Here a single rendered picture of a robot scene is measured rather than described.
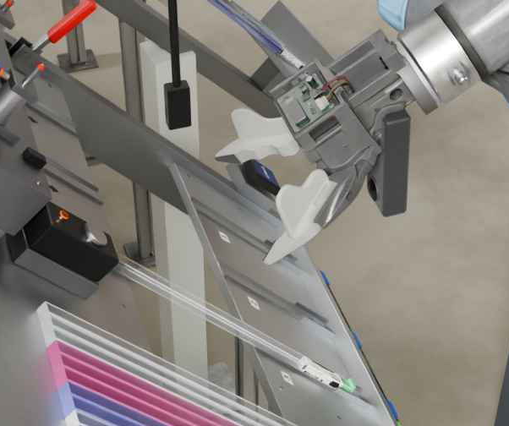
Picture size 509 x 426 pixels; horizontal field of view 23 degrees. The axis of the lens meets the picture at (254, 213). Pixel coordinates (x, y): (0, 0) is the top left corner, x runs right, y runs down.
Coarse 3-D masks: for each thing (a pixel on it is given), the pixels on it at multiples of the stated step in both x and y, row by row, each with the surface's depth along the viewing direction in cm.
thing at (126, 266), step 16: (128, 272) 112; (144, 272) 113; (160, 288) 114; (176, 288) 116; (192, 304) 117; (208, 304) 119; (208, 320) 119; (224, 320) 120; (240, 320) 122; (240, 336) 122; (256, 336) 123; (272, 352) 125; (288, 352) 126; (304, 368) 128
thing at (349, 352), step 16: (304, 256) 152; (304, 272) 151; (320, 288) 148; (320, 304) 147; (336, 304) 146; (336, 320) 144; (336, 336) 143; (352, 336) 142; (352, 352) 140; (352, 368) 139; (368, 368) 139; (368, 384) 137; (368, 400) 136; (384, 400) 135; (384, 416) 133
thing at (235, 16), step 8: (208, 0) 165; (216, 0) 165; (224, 8) 167; (232, 8) 168; (232, 16) 168; (240, 16) 169; (240, 24) 170; (248, 24) 170; (256, 32) 172; (264, 40) 173; (272, 40) 174; (272, 48) 175; (280, 48) 175
